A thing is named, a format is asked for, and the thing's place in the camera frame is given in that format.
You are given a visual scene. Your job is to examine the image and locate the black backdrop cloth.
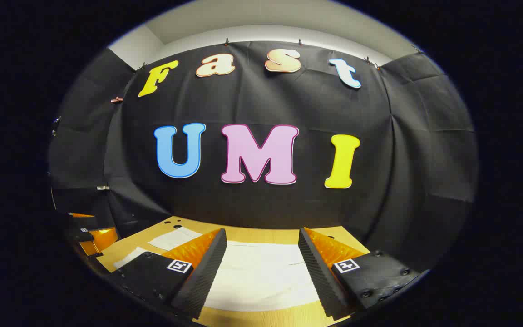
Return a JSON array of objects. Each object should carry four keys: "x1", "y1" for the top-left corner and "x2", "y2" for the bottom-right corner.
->
[{"x1": 47, "y1": 40, "x2": 479, "y2": 273}]

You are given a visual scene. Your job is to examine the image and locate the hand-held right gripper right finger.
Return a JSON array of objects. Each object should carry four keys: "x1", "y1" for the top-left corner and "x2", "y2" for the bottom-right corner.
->
[{"x1": 298, "y1": 227, "x2": 422, "y2": 319}]

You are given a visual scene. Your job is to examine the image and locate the white jeans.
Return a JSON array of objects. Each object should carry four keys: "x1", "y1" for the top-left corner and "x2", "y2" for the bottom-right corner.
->
[{"x1": 114, "y1": 226, "x2": 322, "y2": 312}]

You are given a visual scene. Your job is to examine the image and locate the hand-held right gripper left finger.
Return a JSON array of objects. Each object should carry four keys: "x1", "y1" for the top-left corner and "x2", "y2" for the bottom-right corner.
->
[{"x1": 106, "y1": 228, "x2": 228, "y2": 319}]

